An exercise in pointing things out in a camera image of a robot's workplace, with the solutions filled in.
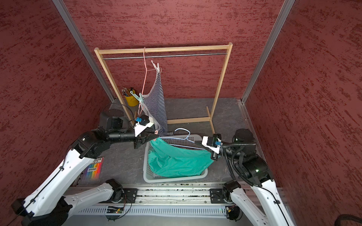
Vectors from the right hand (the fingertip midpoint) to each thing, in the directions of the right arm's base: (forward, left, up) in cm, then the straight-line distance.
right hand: (196, 143), depth 59 cm
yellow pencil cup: (+50, +47, -24) cm, 73 cm away
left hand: (+4, +18, +1) cm, 19 cm away
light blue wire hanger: (+2, +3, -6) cm, 7 cm away
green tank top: (+2, +13, -25) cm, 28 cm away
